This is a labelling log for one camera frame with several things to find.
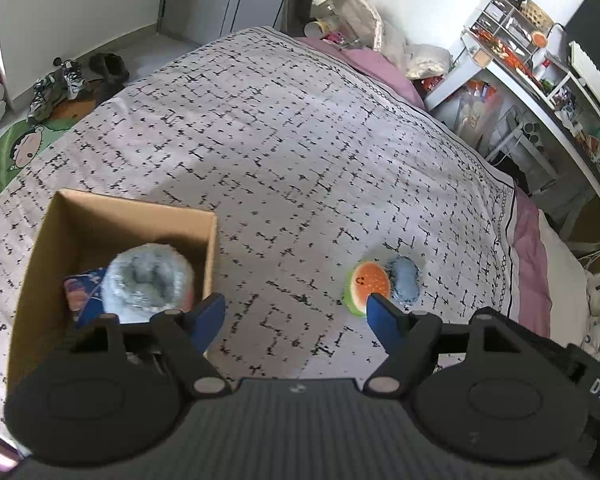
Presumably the black and white patterned blanket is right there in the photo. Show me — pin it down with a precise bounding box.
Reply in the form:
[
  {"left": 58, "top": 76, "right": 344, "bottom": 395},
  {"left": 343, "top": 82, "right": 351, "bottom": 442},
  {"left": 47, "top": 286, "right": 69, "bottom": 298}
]
[{"left": 0, "top": 26, "right": 520, "bottom": 455}]

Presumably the pair of grey sneakers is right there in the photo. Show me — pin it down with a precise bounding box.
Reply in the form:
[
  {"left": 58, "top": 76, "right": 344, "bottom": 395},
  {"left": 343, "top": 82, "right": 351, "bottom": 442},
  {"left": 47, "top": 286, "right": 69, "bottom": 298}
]
[{"left": 27, "top": 58, "right": 84, "bottom": 124}]

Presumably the green cartoon rug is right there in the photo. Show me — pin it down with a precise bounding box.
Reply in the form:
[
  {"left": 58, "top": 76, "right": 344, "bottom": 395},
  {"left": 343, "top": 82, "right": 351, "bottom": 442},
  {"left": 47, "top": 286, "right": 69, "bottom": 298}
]
[{"left": 0, "top": 109, "right": 89, "bottom": 212}]

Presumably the pile of clear plastic bags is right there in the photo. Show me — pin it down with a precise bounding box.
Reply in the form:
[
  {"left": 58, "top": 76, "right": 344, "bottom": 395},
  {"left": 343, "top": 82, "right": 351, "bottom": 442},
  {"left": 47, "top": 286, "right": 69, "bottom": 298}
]
[{"left": 337, "top": 0, "right": 452, "bottom": 80}]

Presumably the brown cardboard box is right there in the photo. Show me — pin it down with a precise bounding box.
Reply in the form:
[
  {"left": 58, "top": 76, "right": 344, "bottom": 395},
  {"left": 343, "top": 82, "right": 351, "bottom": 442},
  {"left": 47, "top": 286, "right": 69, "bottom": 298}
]
[{"left": 7, "top": 189, "right": 219, "bottom": 397}]

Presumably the white desk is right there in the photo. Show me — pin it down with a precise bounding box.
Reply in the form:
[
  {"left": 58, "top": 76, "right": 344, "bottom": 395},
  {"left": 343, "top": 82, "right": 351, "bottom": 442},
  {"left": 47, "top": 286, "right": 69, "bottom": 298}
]
[{"left": 424, "top": 29, "right": 600, "bottom": 235}]

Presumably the blue printed packet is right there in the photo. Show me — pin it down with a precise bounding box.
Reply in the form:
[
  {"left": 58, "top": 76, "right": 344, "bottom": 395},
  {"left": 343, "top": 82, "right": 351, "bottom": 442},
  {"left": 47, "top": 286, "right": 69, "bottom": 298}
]
[{"left": 63, "top": 267, "right": 109, "bottom": 332}]

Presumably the watermelon slice plush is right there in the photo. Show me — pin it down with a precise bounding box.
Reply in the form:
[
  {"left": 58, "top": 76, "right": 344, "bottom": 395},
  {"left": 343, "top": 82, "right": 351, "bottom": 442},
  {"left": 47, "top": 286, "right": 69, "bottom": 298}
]
[{"left": 342, "top": 260, "right": 392, "bottom": 317}]

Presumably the white monitor riser shelf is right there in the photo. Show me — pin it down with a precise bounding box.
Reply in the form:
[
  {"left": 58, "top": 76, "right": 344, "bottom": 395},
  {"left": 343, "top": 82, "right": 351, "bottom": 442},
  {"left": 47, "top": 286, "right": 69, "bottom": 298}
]
[{"left": 530, "top": 24, "right": 600, "bottom": 147}]

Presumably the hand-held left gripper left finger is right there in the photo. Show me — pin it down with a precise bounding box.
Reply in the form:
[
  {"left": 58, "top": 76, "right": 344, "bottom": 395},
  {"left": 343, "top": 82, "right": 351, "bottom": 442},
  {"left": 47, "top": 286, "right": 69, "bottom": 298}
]
[{"left": 62, "top": 292, "right": 232, "bottom": 401}]

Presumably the woven basket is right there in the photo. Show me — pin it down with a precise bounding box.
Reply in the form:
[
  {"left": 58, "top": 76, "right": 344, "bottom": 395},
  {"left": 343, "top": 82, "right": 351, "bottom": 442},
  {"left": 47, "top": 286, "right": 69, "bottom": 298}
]
[{"left": 520, "top": 0, "right": 555, "bottom": 32}]

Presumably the clear plastic bottle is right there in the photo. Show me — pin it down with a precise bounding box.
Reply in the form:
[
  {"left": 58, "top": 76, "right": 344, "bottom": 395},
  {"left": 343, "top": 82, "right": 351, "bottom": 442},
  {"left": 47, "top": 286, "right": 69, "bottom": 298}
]
[{"left": 312, "top": 0, "right": 339, "bottom": 29}]

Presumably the white keyboard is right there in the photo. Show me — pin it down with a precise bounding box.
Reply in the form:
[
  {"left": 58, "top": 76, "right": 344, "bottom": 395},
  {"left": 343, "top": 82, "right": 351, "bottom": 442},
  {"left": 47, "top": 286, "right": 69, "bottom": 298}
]
[{"left": 568, "top": 40, "right": 600, "bottom": 92}]

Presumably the black computer monitor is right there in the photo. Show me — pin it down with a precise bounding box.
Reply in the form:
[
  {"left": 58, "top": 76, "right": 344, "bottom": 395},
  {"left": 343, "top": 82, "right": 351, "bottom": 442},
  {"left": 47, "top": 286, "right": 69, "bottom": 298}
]
[{"left": 564, "top": 0, "right": 600, "bottom": 97}]

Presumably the white pillow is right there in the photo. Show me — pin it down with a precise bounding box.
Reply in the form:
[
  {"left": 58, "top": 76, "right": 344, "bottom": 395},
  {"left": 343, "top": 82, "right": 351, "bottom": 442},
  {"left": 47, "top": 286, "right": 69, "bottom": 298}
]
[{"left": 536, "top": 206, "right": 600, "bottom": 357}]

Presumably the pair of dark slippers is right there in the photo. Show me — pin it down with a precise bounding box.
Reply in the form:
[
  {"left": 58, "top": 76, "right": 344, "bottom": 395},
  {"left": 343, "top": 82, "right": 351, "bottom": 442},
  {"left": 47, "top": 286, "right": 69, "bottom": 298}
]
[{"left": 88, "top": 52, "right": 130, "bottom": 84}]

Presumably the plastic bag under desk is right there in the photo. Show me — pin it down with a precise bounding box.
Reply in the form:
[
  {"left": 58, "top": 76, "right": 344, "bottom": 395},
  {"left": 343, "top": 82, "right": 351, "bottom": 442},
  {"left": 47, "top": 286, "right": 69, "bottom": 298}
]
[{"left": 449, "top": 79, "right": 502, "bottom": 150}]

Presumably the clear drawer organizer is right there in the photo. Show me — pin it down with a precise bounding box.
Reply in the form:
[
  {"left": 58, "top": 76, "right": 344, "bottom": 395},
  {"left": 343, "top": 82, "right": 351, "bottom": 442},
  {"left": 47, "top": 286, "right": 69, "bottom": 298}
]
[{"left": 471, "top": 0, "right": 554, "bottom": 62}]

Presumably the small blue fuzzy plush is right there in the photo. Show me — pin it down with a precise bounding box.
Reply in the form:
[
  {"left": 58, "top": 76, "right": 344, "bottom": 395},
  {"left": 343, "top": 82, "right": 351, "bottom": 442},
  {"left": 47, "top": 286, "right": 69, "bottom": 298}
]
[{"left": 386, "top": 256, "right": 422, "bottom": 304}]

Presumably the white rolling cart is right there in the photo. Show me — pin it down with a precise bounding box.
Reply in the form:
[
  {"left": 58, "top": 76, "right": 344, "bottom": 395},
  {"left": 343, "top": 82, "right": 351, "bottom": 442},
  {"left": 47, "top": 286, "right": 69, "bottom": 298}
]
[{"left": 484, "top": 104, "right": 562, "bottom": 197}]

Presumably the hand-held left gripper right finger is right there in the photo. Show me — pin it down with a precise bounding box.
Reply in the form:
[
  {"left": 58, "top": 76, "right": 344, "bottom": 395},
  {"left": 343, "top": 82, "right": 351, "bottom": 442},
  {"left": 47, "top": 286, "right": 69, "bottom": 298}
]
[{"left": 363, "top": 292, "right": 541, "bottom": 399}]

